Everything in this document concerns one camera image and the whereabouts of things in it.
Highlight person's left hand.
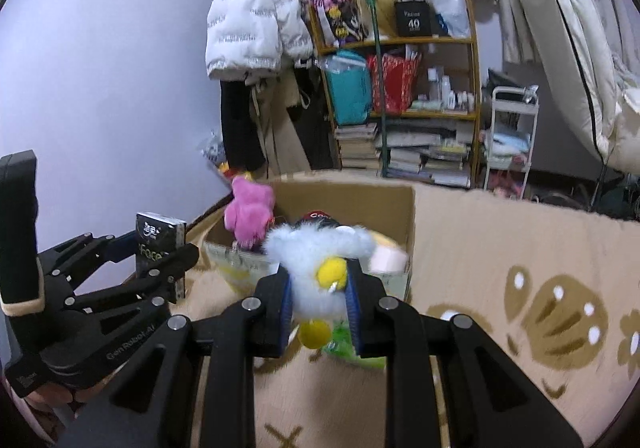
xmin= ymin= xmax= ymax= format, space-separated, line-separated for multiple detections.
xmin=27 ymin=384 xmax=84 ymax=423

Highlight black face mask packet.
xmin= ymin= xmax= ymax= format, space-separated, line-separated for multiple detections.
xmin=134 ymin=211 xmax=188 ymax=305

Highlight pink plush toy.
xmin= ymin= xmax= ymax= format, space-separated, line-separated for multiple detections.
xmin=223 ymin=176 xmax=277 ymax=247

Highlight black long coat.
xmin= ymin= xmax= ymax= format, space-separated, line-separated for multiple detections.
xmin=220 ymin=78 xmax=267 ymax=173

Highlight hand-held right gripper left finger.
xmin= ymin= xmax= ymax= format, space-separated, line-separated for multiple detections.
xmin=57 ymin=272 xmax=293 ymax=448

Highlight neat stack of books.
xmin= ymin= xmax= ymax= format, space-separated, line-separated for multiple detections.
xmin=334 ymin=123 xmax=382 ymax=172

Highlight messy pile of books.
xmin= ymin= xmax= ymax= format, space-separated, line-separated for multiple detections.
xmin=385 ymin=120 xmax=474 ymax=189

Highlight black and red soft toy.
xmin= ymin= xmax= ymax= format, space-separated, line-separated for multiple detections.
xmin=299 ymin=209 xmax=343 ymax=229

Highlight printed cartoon tote bag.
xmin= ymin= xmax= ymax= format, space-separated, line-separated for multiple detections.
xmin=310 ymin=0 xmax=371 ymax=48

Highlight red shopping bag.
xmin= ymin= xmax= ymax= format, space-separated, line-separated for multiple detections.
xmin=366 ymin=52 xmax=422 ymax=116

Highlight pile of bags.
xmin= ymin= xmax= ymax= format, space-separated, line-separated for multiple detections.
xmin=199 ymin=130 xmax=257 ymax=179

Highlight beige trench coat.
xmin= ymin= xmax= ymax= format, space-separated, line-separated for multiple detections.
xmin=250 ymin=76 xmax=312 ymax=179

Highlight green tissue packet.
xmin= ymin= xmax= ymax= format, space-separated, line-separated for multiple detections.
xmin=322 ymin=320 xmax=387 ymax=370

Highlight green pole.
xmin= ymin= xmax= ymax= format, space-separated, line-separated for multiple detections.
xmin=364 ymin=0 xmax=394 ymax=179

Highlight wooden shelf unit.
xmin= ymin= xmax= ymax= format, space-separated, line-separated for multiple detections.
xmin=306 ymin=0 xmax=484 ymax=189

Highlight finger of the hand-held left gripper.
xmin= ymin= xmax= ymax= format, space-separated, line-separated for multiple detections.
xmin=37 ymin=232 xmax=140 ymax=289
xmin=64 ymin=243 xmax=200 ymax=329

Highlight group of cosmetic bottles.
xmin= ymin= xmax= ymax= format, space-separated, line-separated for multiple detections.
xmin=425 ymin=68 xmax=477 ymax=112

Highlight teal shopping bag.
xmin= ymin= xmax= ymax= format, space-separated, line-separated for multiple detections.
xmin=320 ymin=52 xmax=374 ymax=126

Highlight pink soft block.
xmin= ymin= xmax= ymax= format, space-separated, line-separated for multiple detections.
xmin=369 ymin=244 xmax=409 ymax=275

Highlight black gift box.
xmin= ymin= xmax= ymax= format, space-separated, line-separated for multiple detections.
xmin=394 ymin=0 xmax=435 ymax=37

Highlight white fluffy duck plush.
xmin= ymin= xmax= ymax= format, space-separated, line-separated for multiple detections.
xmin=263 ymin=223 xmax=376 ymax=350

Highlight beige flower-patterned blanket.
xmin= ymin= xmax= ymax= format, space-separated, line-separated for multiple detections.
xmin=120 ymin=168 xmax=640 ymax=448

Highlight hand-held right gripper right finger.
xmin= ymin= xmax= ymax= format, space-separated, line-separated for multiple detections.
xmin=346 ymin=258 xmax=586 ymax=448

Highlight black hanging clothes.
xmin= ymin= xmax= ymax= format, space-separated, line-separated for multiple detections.
xmin=287 ymin=60 xmax=337 ymax=172

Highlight blond wig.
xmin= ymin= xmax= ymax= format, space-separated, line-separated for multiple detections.
xmin=362 ymin=0 xmax=402 ymax=39

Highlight white puffer jacket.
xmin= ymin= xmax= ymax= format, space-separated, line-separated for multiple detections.
xmin=206 ymin=0 xmax=315 ymax=81

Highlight white trolley cart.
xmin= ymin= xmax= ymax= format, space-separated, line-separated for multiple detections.
xmin=481 ymin=85 xmax=542 ymax=201

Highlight white recliner chair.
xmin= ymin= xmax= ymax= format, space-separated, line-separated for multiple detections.
xmin=506 ymin=0 xmax=640 ymax=177

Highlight cardboard box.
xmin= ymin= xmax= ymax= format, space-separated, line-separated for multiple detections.
xmin=202 ymin=180 xmax=417 ymax=305

